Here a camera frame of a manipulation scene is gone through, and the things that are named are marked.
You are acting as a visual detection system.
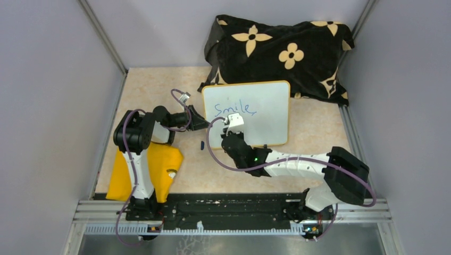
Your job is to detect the aluminium frame post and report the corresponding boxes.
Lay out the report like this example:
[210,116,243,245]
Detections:
[338,0,378,67]
[76,0,128,76]

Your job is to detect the white whiteboard yellow frame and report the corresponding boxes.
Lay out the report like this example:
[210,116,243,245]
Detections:
[202,81,290,146]

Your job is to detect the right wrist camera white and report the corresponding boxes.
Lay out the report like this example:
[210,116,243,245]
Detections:
[223,113,244,135]

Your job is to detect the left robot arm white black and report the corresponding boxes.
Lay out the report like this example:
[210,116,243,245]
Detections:
[106,105,209,220]

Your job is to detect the left aluminium frame post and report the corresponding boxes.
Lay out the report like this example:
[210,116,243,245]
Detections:
[76,0,128,76]

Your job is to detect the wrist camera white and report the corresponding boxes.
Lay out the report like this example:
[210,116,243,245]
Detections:
[223,113,244,135]
[179,92,191,105]

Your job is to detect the right aluminium frame post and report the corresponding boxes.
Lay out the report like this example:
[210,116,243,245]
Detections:
[338,0,378,67]

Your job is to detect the aluminium front rail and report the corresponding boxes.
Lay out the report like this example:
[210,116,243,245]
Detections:
[73,198,392,236]

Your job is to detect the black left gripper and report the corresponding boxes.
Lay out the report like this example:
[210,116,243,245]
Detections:
[168,105,213,131]

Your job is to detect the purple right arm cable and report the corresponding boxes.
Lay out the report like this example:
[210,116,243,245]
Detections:
[205,116,377,208]

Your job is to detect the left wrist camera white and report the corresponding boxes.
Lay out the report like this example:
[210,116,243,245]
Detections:
[179,92,191,105]

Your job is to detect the black floral pillow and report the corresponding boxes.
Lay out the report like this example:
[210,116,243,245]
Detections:
[201,14,355,106]

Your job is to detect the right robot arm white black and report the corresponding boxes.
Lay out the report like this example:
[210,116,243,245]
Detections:
[221,132,369,219]

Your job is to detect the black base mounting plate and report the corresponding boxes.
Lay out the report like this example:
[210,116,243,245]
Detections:
[125,193,333,231]

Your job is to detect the yellow cloth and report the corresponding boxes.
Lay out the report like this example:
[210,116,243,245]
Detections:
[106,143,183,203]

